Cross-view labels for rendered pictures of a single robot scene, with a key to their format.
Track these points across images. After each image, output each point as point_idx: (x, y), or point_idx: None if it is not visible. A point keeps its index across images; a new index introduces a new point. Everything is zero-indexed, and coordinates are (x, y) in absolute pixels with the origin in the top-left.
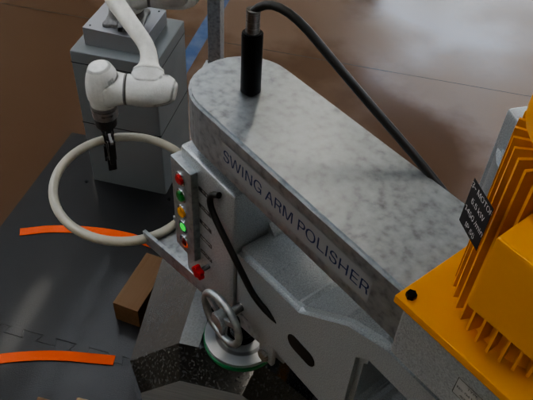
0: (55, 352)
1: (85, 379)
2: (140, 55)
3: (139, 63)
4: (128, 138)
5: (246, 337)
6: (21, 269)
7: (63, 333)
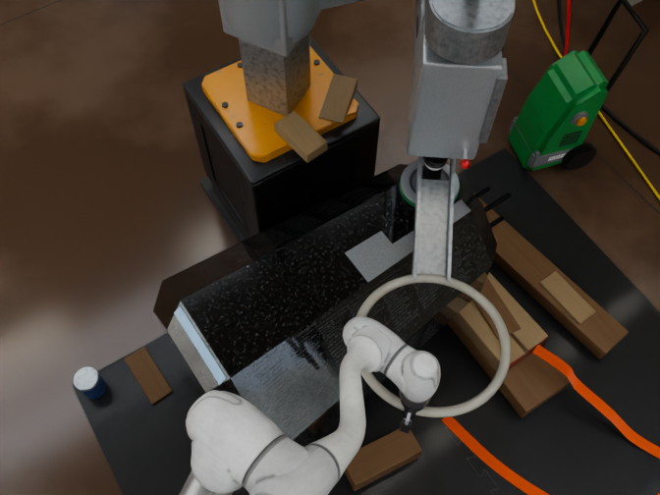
0: (487, 462)
1: (476, 417)
2: (364, 362)
3: (374, 353)
4: (392, 393)
5: None
6: None
7: (470, 477)
